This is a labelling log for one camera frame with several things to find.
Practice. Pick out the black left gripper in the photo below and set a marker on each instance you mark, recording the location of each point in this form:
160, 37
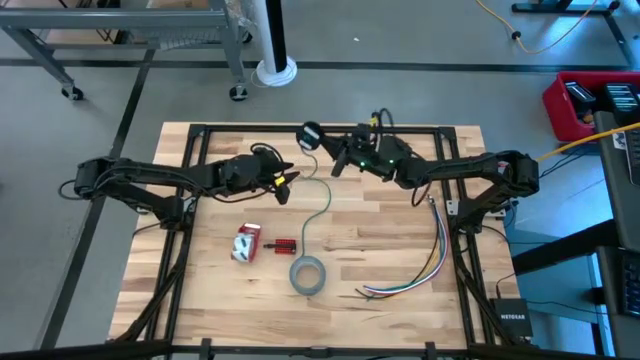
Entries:
245, 172

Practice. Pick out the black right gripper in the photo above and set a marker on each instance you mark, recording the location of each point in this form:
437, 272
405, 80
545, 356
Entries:
370, 152

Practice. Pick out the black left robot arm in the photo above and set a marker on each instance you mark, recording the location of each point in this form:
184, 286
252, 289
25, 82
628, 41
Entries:
150, 175

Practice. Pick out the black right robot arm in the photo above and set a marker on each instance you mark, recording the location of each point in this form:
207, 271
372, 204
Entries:
475, 167

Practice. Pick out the red tape dispenser white tape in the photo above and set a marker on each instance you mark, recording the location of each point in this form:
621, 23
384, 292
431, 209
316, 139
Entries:
245, 242

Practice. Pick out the white pillar black stripe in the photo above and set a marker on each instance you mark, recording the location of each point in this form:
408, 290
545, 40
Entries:
262, 35

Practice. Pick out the red plastic bin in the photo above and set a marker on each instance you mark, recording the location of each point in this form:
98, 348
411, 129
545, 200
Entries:
555, 107

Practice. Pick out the grey metal cart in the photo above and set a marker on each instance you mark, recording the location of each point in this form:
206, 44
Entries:
115, 19

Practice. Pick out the black device with screen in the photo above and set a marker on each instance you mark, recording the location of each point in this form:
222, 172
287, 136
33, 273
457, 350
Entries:
580, 93
622, 97

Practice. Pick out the black crossbar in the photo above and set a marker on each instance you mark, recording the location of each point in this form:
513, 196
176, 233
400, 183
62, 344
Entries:
100, 350

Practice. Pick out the black floor stand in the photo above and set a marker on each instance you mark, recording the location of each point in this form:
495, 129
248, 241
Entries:
565, 7

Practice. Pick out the black desk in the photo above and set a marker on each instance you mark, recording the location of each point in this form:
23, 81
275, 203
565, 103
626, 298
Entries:
625, 200

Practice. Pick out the grey duct tape roll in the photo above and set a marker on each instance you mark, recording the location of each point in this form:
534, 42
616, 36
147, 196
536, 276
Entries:
295, 276

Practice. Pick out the black Netgear network switch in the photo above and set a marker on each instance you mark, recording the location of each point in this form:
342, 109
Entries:
511, 318

